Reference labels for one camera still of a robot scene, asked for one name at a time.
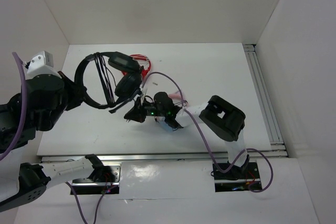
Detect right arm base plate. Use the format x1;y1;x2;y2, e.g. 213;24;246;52
211;162;263;193

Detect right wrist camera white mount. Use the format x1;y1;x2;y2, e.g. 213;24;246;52
140;80;147;104

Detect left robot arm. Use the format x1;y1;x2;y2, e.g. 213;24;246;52
1;72;111;211

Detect black headset with microphone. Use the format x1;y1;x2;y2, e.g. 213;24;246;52
74;51;143;113

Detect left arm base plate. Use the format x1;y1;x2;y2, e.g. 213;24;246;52
70;162;121;195

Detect aluminium rail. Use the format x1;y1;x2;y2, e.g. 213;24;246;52
41;148;288;163
243;44;289;158

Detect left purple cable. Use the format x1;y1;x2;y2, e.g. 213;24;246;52
0;52;28;162

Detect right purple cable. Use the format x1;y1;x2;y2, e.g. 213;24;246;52
140;71;274;193

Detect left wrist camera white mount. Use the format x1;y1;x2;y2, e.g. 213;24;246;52
25;51;60;78

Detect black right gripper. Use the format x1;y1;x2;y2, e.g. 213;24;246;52
124;96;167;123

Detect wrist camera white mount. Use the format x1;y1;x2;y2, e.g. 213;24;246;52
25;51;60;78
140;80;147;104

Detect black headset cable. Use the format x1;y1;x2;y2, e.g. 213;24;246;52
93;52;119;106

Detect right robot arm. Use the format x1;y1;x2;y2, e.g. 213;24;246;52
124;92;249;178

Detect purple cable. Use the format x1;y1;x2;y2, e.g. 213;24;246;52
0;52;28;162
140;71;274;193

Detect aluminium right side rail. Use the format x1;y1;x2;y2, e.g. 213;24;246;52
243;44;289;158

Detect aluminium front rail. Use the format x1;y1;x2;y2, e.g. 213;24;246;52
41;148;288;163

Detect pink blue cat-ear headphones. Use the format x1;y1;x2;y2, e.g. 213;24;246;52
154;91;187;132

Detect red headphones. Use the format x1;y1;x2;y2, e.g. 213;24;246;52
130;54;152;79

